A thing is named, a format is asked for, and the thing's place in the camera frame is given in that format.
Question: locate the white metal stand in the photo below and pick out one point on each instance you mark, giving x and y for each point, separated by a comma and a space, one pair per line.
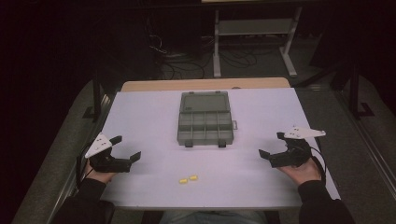
253, 40

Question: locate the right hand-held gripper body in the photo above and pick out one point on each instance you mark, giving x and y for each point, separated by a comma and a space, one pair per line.
294, 149

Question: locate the white table cover sheet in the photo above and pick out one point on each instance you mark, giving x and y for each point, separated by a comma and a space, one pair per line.
214, 161

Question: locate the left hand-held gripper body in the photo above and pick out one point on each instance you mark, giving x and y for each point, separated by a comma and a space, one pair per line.
104, 157

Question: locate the black metal stand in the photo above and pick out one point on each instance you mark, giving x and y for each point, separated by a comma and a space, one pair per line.
358, 93
97, 98

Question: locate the grey plastic compartment box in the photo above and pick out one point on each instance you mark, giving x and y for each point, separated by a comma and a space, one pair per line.
204, 118

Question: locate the person's right hand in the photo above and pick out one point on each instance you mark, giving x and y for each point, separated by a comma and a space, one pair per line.
302, 172

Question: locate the yellow earplug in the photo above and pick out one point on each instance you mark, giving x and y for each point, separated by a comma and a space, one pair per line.
183, 180
193, 177

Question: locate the person's left hand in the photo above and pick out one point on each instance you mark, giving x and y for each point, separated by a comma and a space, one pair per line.
99, 176

